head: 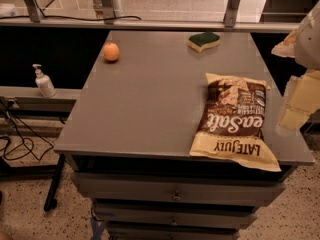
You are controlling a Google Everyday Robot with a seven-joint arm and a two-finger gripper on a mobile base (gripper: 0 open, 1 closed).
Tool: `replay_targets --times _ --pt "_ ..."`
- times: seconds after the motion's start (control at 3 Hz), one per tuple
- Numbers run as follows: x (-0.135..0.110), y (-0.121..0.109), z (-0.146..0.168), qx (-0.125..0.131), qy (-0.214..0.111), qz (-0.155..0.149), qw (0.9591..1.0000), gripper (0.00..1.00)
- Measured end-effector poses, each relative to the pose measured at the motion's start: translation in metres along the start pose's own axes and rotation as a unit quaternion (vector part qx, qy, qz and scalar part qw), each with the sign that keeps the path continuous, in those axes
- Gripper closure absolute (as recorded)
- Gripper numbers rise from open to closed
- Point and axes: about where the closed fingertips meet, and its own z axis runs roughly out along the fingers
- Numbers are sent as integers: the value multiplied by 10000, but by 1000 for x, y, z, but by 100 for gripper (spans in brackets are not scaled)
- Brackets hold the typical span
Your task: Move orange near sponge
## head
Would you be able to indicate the white pump bottle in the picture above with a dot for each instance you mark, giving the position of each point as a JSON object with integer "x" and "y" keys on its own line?
{"x": 44, "y": 82}

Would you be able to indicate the bottom grey drawer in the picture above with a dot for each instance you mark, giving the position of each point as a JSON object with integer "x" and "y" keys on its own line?
{"x": 134, "y": 232}

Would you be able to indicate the Late July chips bag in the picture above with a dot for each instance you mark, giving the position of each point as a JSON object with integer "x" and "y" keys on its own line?
{"x": 231, "y": 123}

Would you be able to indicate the middle grey drawer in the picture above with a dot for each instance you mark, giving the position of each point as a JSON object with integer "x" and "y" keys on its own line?
{"x": 174, "y": 216}

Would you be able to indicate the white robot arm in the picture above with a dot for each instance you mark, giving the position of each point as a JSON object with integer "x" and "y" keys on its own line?
{"x": 307, "y": 46}

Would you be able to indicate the grey drawer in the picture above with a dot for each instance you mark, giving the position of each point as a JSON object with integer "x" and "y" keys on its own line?
{"x": 134, "y": 232}
{"x": 174, "y": 216}
{"x": 175, "y": 189}

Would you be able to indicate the grey metal rail frame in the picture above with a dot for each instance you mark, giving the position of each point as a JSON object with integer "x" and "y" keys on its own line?
{"x": 194, "y": 15}

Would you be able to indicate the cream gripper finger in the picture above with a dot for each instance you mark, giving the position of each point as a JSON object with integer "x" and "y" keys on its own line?
{"x": 286, "y": 48}
{"x": 301, "y": 99}

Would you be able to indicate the black table leg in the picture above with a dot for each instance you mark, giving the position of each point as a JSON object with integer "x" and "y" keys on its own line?
{"x": 51, "y": 202}

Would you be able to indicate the grey side shelf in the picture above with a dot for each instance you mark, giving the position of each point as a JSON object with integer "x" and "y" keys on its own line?
{"x": 31, "y": 99}

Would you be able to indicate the orange fruit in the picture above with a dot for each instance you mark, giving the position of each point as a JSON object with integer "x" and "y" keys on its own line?
{"x": 111, "y": 51}

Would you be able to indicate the grey drawer cabinet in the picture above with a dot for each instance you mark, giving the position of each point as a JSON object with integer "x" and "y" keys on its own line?
{"x": 139, "y": 115}

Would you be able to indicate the top grey drawer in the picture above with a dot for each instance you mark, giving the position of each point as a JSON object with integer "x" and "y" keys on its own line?
{"x": 175, "y": 189}

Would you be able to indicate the green yellow sponge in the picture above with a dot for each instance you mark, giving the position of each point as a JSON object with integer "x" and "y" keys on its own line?
{"x": 203, "y": 41}

